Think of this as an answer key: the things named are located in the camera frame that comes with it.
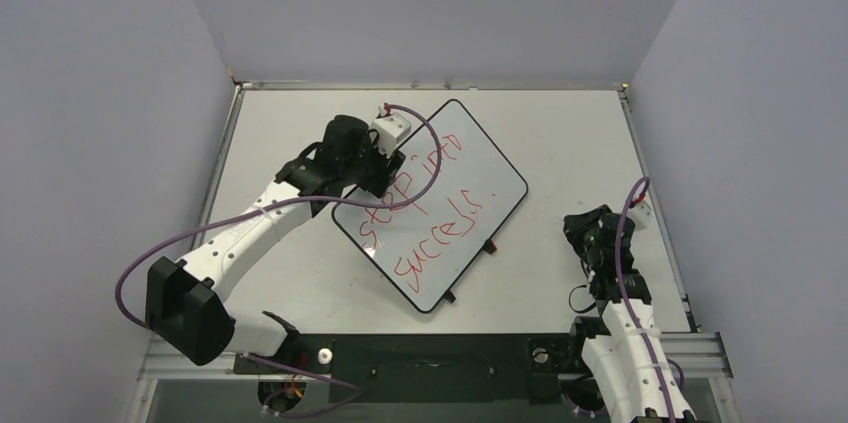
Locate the white whiteboard black frame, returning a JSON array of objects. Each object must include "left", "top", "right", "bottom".
[{"left": 331, "top": 99, "right": 529, "bottom": 313}]

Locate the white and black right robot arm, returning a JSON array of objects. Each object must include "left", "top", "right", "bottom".
[{"left": 562, "top": 205, "right": 698, "bottom": 422}]

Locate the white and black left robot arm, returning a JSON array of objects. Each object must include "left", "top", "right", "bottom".
[{"left": 145, "top": 113, "right": 411, "bottom": 373}]

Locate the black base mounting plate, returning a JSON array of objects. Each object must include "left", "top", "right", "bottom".
[{"left": 234, "top": 333, "right": 602, "bottom": 410}]

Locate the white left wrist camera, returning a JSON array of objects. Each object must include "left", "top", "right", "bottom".
[{"left": 369, "top": 114, "right": 411, "bottom": 158}]

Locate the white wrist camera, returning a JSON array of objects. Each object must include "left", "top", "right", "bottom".
[
  {"left": 628, "top": 200, "right": 654, "bottom": 231},
  {"left": 369, "top": 114, "right": 411, "bottom": 158}
]

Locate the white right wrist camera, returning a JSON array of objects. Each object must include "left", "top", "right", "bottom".
[{"left": 628, "top": 200, "right": 654, "bottom": 231}]

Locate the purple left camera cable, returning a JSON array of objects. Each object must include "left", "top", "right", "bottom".
[{"left": 114, "top": 102, "right": 444, "bottom": 419}]

